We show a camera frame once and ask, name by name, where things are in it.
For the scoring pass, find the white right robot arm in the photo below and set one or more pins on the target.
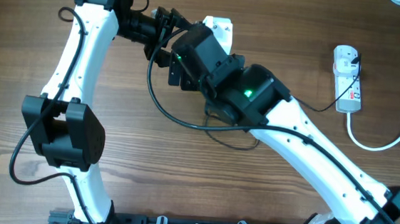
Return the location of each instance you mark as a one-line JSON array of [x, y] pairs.
[[253, 99]]

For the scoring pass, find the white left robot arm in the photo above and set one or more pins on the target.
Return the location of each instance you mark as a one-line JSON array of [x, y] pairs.
[[60, 122]]

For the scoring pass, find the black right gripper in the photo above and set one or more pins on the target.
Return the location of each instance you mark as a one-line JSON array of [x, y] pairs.
[[189, 82]]

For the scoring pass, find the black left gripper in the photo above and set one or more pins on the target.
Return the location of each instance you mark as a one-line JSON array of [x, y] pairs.
[[155, 51]]

